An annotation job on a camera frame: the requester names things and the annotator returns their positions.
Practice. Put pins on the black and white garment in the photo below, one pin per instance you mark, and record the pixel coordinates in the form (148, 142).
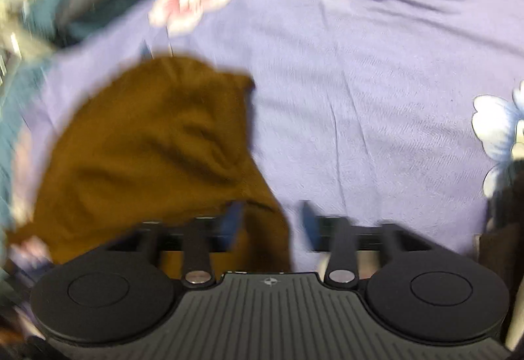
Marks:
(501, 245)

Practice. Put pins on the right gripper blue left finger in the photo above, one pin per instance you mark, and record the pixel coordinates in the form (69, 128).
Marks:
(206, 235)

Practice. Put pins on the purple floral bed sheet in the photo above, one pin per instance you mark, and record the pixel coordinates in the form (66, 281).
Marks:
(402, 111)

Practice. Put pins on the brown knit sweater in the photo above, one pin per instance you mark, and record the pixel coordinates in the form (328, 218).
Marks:
(166, 142)

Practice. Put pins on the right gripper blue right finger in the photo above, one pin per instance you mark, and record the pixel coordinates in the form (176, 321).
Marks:
(334, 237)

